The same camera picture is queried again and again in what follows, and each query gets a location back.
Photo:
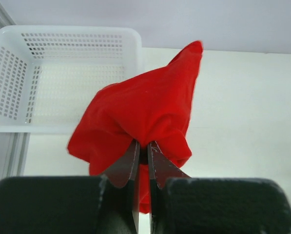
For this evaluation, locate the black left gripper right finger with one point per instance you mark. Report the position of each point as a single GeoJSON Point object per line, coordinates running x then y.
{"type": "Point", "coordinates": [184, 205]}

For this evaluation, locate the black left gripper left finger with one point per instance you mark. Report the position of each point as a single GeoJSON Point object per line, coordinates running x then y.
{"type": "Point", "coordinates": [103, 204]}

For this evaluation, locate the red t shirt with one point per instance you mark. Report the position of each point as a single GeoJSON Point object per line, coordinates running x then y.
{"type": "Point", "coordinates": [153, 106]}

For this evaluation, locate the white perforated plastic basket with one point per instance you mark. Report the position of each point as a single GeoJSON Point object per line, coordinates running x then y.
{"type": "Point", "coordinates": [50, 74]}

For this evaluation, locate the aluminium side rail left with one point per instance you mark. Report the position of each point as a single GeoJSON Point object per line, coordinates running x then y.
{"type": "Point", "coordinates": [16, 154]}

